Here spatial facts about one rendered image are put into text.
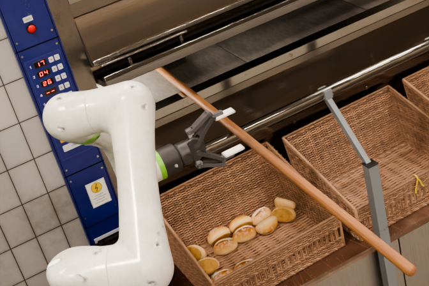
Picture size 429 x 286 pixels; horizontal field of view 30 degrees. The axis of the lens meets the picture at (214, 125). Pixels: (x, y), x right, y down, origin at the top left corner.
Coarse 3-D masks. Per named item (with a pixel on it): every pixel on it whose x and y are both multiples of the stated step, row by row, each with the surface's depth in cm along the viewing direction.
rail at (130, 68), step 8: (288, 0) 291; (296, 0) 293; (272, 8) 289; (280, 8) 291; (248, 16) 287; (256, 16) 288; (232, 24) 285; (240, 24) 286; (216, 32) 283; (224, 32) 284; (192, 40) 280; (200, 40) 281; (176, 48) 278; (184, 48) 279; (152, 56) 276; (160, 56) 276; (136, 64) 274; (144, 64) 275; (120, 72) 272; (128, 72) 273; (104, 80) 272
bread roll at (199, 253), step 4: (188, 248) 311; (192, 248) 310; (196, 248) 308; (200, 248) 308; (192, 252) 309; (196, 252) 308; (200, 252) 307; (204, 252) 308; (196, 256) 308; (200, 256) 307; (204, 256) 307
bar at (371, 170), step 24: (408, 48) 296; (360, 72) 288; (312, 96) 282; (264, 120) 276; (336, 120) 284; (216, 144) 271; (360, 144) 280; (384, 216) 286; (384, 240) 291; (384, 264) 296
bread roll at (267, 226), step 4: (272, 216) 315; (264, 220) 313; (268, 220) 313; (272, 220) 314; (276, 220) 316; (260, 224) 313; (264, 224) 313; (268, 224) 313; (272, 224) 313; (276, 224) 315; (256, 228) 314; (260, 228) 313; (264, 228) 312; (268, 228) 313; (272, 228) 314; (260, 232) 313; (264, 232) 313; (268, 232) 314
